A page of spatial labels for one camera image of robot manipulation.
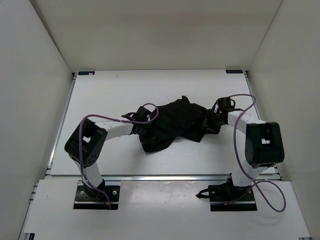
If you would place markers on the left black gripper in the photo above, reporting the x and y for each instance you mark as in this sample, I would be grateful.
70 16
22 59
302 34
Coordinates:
148 139

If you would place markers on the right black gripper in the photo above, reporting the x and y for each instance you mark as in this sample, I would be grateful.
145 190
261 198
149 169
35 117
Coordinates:
210 128

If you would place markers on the black skirt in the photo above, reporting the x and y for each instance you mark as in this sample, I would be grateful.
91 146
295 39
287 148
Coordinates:
180 118

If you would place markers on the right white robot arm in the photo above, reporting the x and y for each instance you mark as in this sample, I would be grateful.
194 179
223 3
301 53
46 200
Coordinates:
257 145

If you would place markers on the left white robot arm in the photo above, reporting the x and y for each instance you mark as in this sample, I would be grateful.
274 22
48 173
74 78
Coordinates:
85 145

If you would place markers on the right blue corner sticker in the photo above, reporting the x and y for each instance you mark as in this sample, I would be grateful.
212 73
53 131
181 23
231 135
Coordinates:
234 71

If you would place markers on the blue corner sticker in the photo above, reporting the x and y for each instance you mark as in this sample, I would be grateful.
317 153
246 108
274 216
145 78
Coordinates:
86 73
234 71

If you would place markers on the left blue corner sticker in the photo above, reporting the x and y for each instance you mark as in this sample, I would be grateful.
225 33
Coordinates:
86 73

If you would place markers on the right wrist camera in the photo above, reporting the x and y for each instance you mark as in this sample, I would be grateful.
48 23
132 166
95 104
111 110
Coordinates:
224 104

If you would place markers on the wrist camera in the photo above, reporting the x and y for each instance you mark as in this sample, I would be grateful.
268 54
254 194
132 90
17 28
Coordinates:
224 104
141 115

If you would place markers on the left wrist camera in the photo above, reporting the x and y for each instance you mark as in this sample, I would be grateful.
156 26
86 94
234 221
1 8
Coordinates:
141 115

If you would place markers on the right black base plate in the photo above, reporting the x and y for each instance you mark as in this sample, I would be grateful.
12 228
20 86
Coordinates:
232 200

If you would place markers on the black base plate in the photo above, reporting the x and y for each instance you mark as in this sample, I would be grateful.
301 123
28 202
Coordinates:
232 200
89 199

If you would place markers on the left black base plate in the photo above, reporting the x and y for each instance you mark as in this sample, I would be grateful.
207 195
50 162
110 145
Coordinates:
89 199

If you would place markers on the aluminium front rail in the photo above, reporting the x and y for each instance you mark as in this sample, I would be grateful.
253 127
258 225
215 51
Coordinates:
272 177

